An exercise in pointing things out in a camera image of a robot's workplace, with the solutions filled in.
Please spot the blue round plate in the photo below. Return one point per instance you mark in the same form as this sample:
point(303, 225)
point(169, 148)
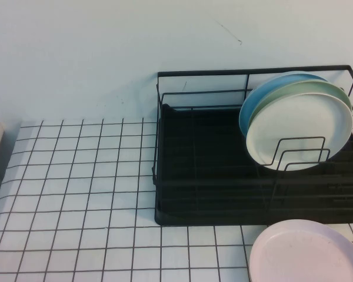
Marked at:
point(248, 108)

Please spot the black plastic drip tray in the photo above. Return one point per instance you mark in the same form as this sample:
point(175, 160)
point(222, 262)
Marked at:
point(217, 132)

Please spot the white round plate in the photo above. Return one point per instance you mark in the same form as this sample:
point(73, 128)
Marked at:
point(297, 126)

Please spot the pale green round plate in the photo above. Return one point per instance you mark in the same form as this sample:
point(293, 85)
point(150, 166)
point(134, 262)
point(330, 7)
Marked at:
point(311, 87)

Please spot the pale pink round plate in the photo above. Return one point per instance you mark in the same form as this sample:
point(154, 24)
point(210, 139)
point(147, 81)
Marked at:
point(306, 255)

